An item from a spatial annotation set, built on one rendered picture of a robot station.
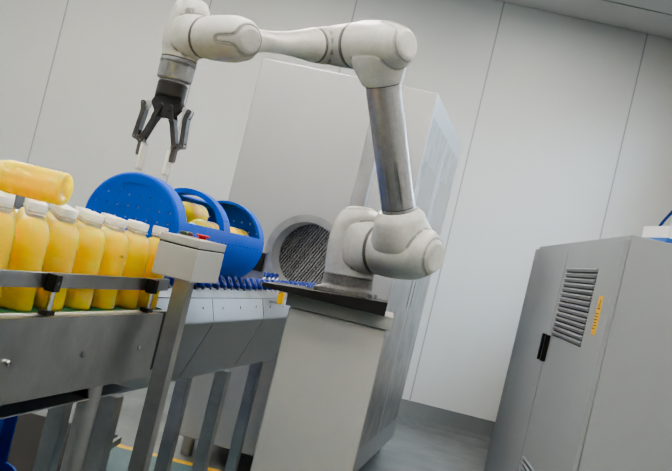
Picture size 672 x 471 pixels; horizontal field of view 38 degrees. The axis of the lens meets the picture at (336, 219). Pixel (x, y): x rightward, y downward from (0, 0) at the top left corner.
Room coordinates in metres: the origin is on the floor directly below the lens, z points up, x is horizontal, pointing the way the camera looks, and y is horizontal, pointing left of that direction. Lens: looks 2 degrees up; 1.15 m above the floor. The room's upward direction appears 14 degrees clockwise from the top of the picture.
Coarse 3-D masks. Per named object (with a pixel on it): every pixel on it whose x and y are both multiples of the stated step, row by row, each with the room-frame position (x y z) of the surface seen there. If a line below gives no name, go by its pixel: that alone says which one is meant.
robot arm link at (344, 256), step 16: (352, 208) 3.03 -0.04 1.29; (368, 208) 3.04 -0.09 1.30; (336, 224) 3.03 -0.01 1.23; (352, 224) 3.00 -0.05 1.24; (368, 224) 2.99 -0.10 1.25; (336, 240) 3.02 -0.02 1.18; (352, 240) 2.98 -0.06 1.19; (336, 256) 3.01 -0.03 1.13; (352, 256) 2.98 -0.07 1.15; (336, 272) 3.01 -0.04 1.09; (352, 272) 3.00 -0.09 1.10; (368, 272) 2.99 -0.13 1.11
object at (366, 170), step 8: (368, 128) 4.02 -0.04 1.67; (368, 136) 4.02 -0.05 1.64; (368, 144) 4.02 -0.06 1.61; (368, 152) 4.02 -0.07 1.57; (360, 160) 4.03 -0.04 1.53; (368, 160) 4.02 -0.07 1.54; (360, 168) 4.02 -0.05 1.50; (368, 168) 4.02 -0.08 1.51; (360, 176) 4.02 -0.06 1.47; (368, 176) 4.01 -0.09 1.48; (360, 184) 4.02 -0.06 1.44; (368, 184) 4.01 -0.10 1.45; (360, 192) 4.02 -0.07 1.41; (368, 192) 4.04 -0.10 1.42; (352, 200) 4.02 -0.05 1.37; (360, 200) 4.02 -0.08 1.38
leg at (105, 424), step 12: (108, 396) 2.69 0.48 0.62; (120, 396) 2.71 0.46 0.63; (108, 408) 2.68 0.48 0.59; (120, 408) 2.72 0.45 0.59; (96, 420) 2.69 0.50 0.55; (108, 420) 2.68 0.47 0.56; (96, 432) 2.69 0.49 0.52; (108, 432) 2.68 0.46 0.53; (96, 444) 2.69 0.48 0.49; (108, 444) 2.70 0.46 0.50; (96, 456) 2.68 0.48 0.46; (108, 456) 2.72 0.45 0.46; (84, 468) 2.69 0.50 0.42; (96, 468) 2.68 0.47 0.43
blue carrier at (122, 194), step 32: (96, 192) 2.74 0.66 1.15; (128, 192) 2.72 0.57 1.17; (160, 192) 2.70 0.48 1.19; (192, 192) 3.11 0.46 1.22; (160, 224) 2.70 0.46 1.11; (192, 224) 2.80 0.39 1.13; (224, 224) 3.09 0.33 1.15; (256, 224) 3.48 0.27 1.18; (224, 256) 3.15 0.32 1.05; (256, 256) 3.48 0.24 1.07
